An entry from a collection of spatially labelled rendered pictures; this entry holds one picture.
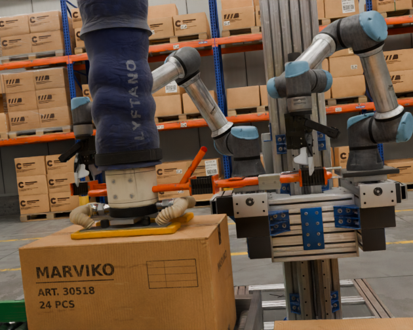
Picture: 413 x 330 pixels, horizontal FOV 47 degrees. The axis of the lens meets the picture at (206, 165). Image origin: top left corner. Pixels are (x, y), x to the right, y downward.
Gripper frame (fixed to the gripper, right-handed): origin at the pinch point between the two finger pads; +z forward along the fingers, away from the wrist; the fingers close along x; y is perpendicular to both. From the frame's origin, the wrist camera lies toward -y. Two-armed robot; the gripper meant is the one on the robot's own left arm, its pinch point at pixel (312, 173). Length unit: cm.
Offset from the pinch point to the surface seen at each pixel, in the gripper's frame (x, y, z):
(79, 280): 22, 72, 25
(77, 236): 15, 74, 13
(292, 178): 3.4, 6.3, 0.6
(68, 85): -686, 424, -140
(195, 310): 21, 37, 35
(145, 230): 15, 52, 12
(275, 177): 3.5, 11.3, -0.2
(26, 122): -664, 504, -79
